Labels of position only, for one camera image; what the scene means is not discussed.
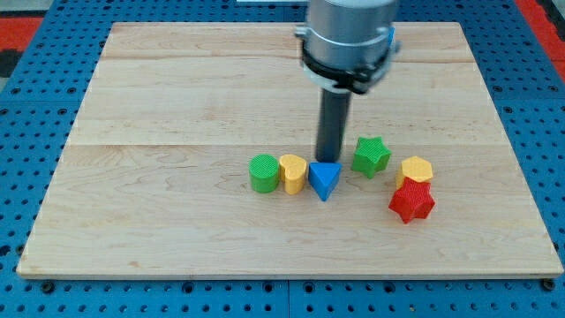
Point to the red star block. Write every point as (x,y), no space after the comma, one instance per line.
(412,200)

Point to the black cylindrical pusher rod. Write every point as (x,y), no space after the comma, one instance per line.
(334,109)

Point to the blue triangle block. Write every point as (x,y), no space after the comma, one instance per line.
(324,177)

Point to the green cylinder block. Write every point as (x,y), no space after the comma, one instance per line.
(264,173)

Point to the wooden board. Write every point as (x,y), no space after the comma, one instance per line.
(153,180)

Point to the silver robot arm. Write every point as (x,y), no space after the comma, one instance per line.
(347,45)

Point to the yellow heart block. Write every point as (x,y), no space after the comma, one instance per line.
(292,173)

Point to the yellow hexagon block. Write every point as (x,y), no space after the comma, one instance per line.
(414,168)

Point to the green star block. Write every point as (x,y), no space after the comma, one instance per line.
(371,155)

